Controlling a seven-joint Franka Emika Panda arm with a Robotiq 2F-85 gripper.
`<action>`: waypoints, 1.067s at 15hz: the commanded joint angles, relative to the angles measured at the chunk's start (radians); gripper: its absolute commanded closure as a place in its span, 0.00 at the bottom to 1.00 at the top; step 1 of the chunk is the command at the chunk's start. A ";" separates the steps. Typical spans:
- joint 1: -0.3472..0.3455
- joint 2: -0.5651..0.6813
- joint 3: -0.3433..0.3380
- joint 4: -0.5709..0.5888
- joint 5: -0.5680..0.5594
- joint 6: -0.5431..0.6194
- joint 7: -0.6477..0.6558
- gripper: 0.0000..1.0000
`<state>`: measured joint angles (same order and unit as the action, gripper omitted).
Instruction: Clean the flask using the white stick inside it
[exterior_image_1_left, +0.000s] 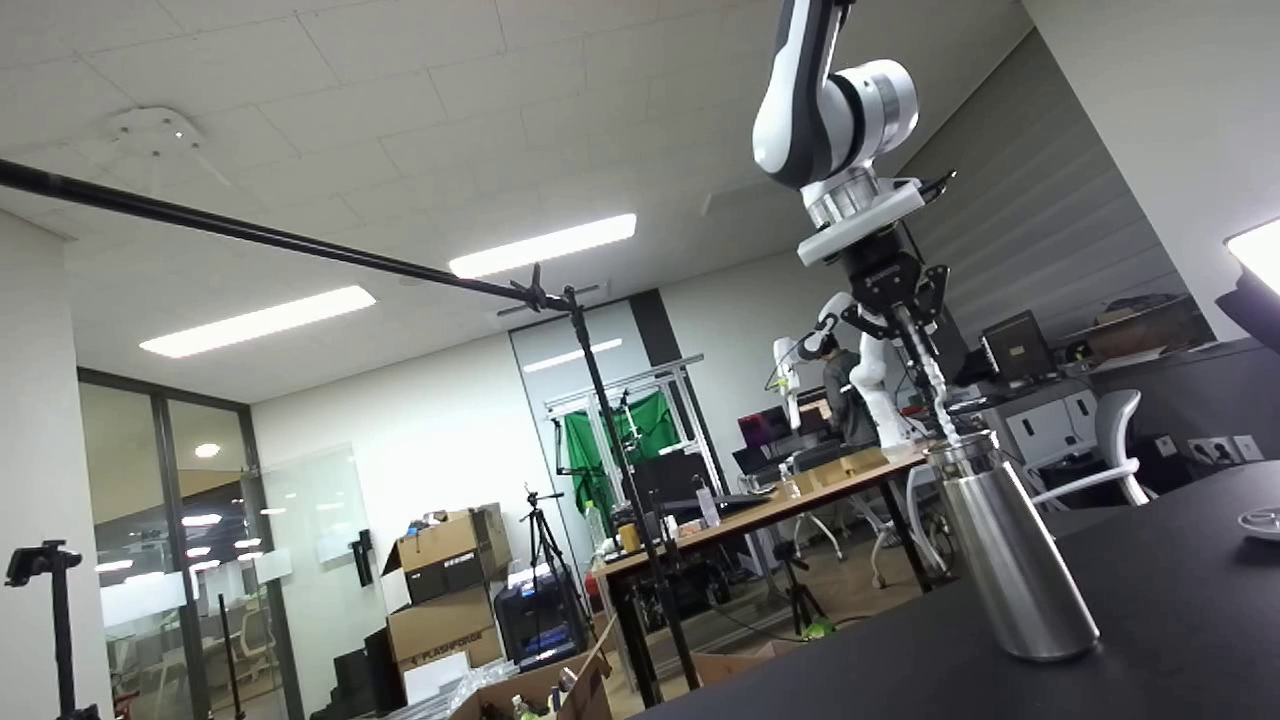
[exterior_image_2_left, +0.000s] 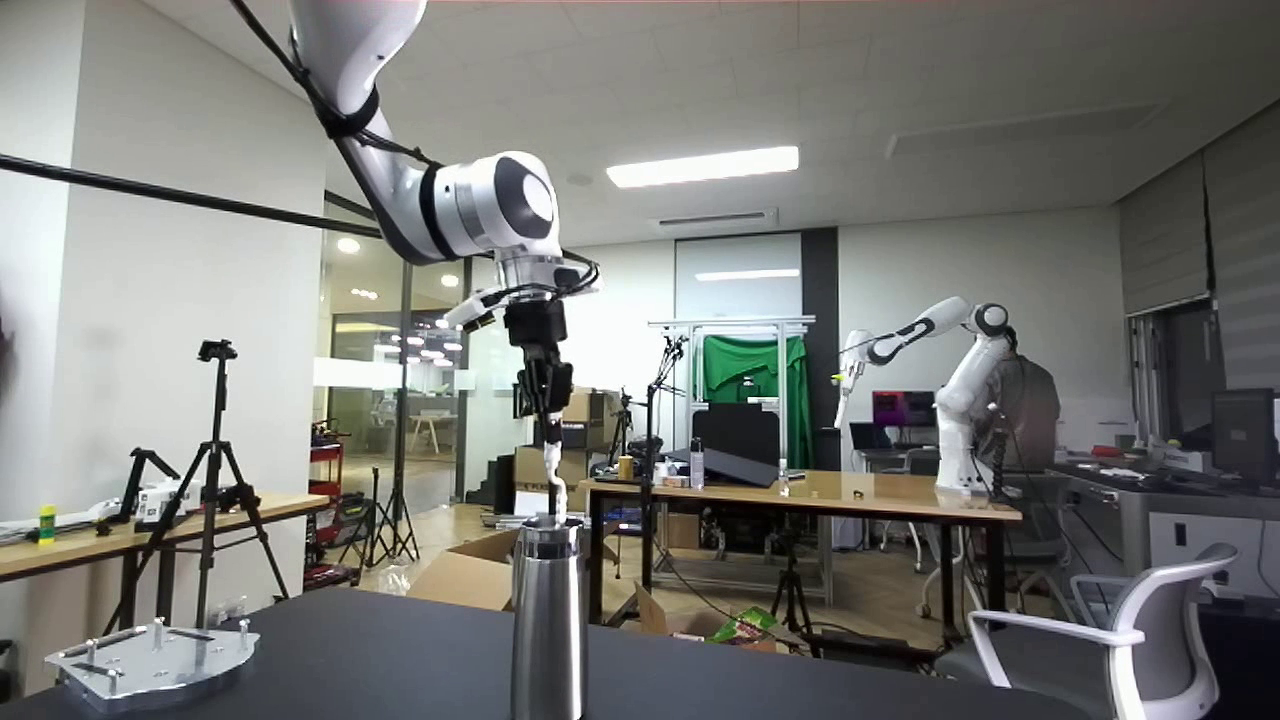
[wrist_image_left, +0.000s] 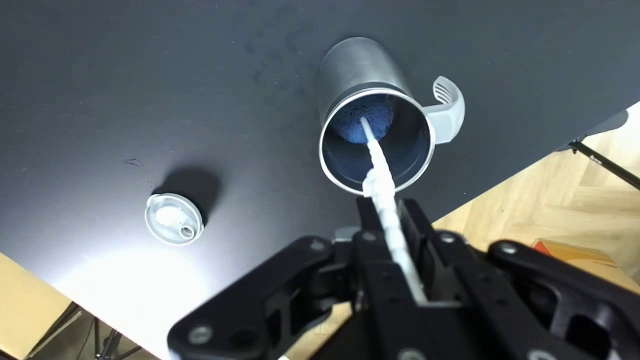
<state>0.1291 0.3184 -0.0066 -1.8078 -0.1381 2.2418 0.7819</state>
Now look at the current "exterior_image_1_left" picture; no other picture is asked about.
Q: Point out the stainless steel flask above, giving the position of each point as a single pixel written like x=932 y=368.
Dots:
x=1020 y=573

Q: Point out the long ceiling light panel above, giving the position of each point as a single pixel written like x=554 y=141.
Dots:
x=547 y=244
x=259 y=323

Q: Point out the white office chair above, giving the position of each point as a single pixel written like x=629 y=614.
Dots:
x=1102 y=467

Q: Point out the bright lamp panel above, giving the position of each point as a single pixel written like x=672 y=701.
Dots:
x=1256 y=282

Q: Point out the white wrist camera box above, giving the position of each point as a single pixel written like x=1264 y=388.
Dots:
x=860 y=223

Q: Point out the black vertical stand pole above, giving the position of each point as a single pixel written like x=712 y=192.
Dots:
x=625 y=494

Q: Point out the black desk monitor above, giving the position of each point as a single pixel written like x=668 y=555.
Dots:
x=665 y=482

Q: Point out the black computer monitor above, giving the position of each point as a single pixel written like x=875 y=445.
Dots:
x=1016 y=348

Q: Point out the black horizontal boom pole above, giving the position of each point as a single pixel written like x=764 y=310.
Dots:
x=265 y=228

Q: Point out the white drawer cabinet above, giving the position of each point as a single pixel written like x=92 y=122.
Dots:
x=1054 y=429

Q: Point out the small black tripod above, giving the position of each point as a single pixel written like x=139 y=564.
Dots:
x=547 y=546

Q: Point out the wooden desk with black legs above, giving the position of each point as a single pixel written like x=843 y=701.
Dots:
x=744 y=515

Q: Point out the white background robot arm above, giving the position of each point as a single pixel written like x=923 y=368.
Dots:
x=880 y=392

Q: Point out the round ceiling smoke detector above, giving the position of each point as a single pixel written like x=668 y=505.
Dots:
x=153 y=128

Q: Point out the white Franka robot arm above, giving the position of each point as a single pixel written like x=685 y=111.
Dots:
x=824 y=106

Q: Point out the glass whiteboard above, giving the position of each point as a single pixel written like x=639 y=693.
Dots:
x=313 y=505

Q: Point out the open cardboard box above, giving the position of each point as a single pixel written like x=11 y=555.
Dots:
x=533 y=684

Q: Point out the green cloth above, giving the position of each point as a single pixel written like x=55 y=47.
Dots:
x=648 y=424
x=584 y=460

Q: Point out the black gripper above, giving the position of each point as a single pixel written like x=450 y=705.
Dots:
x=903 y=282

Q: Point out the blue storage bin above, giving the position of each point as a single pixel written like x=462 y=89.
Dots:
x=541 y=617

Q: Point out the black camera tripod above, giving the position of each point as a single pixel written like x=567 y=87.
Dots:
x=55 y=614

